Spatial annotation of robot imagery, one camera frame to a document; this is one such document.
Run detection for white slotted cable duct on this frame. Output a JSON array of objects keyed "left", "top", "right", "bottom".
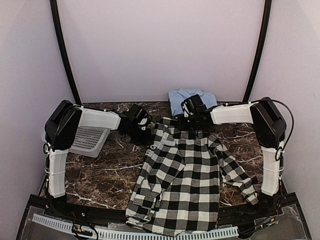
[{"left": 32, "top": 213, "right": 239, "bottom": 240}]

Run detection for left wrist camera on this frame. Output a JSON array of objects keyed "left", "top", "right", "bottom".
[{"left": 137, "top": 115, "right": 153, "bottom": 131}]

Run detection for grey plastic basket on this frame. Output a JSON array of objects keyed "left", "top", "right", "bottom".
[{"left": 69, "top": 127, "right": 110, "bottom": 158}]

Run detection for folded light blue shirt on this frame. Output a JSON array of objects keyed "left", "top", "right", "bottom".
[{"left": 168, "top": 88, "right": 218, "bottom": 117}]

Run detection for right black frame post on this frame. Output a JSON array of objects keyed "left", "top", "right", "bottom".
[{"left": 242, "top": 0, "right": 272, "bottom": 103}]

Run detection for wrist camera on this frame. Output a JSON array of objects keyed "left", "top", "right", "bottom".
[
  {"left": 137, "top": 115, "right": 153, "bottom": 131},
  {"left": 181, "top": 101, "right": 193, "bottom": 118}
]

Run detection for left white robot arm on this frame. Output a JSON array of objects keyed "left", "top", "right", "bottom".
[{"left": 43, "top": 100, "right": 152, "bottom": 218}]

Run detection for left black frame post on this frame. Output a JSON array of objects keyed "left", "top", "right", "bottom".
[{"left": 49, "top": 0, "right": 82, "bottom": 105}]

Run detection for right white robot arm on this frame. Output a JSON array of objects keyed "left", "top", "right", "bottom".
[{"left": 178, "top": 95, "right": 291, "bottom": 196}]

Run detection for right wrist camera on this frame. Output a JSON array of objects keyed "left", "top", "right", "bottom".
[{"left": 181, "top": 101, "right": 193, "bottom": 118}]

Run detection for black frame post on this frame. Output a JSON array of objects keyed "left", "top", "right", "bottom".
[
  {"left": 49, "top": 0, "right": 82, "bottom": 105},
  {"left": 242, "top": 0, "right": 272, "bottom": 103}
]

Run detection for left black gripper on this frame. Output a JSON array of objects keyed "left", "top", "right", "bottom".
[{"left": 125, "top": 124, "right": 153, "bottom": 146}]

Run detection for black front rail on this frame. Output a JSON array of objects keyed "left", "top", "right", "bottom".
[{"left": 27, "top": 193, "right": 300, "bottom": 227}]

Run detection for black white plaid shirt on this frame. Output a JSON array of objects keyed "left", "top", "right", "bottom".
[{"left": 125, "top": 117, "right": 258, "bottom": 237}]

